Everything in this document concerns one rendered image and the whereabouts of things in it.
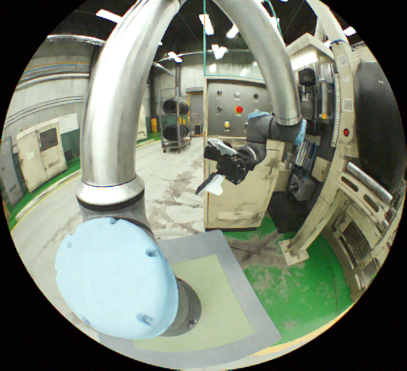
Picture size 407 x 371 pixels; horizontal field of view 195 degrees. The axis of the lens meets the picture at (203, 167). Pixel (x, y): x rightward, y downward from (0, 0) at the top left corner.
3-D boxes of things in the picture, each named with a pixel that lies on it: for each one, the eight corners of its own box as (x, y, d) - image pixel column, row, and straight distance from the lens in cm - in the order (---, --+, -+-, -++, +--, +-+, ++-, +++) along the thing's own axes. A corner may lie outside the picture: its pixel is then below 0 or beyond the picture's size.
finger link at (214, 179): (208, 204, 30) (231, 179, 32) (192, 191, 32) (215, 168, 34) (210, 208, 33) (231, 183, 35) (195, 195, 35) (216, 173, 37)
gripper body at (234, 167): (244, 163, 29) (259, 155, 40) (218, 148, 33) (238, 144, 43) (234, 187, 33) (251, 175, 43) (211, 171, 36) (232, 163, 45)
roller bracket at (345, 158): (336, 171, 76) (341, 152, 74) (359, 171, 111) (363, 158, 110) (340, 174, 74) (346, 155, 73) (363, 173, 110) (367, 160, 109)
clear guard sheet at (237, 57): (203, 77, 79) (203, -7, 142) (287, 88, 94) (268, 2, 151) (203, 76, 78) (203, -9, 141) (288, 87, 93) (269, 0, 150)
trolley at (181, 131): (178, 144, 496) (176, 96, 494) (194, 144, 469) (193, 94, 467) (159, 153, 382) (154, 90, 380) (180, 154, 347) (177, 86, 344)
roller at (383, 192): (344, 168, 77) (346, 160, 76) (347, 169, 81) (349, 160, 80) (389, 207, 69) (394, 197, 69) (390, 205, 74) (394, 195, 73)
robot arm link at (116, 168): (96, 269, 34) (162, -30, 51) (97, 221, 46) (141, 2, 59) (157, 258, 33) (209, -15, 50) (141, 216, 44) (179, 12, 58)
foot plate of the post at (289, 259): (277, 241, 134) (279, 239, 131) (298, 237, 150) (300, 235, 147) (287, 265, 126) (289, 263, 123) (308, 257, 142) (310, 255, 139)
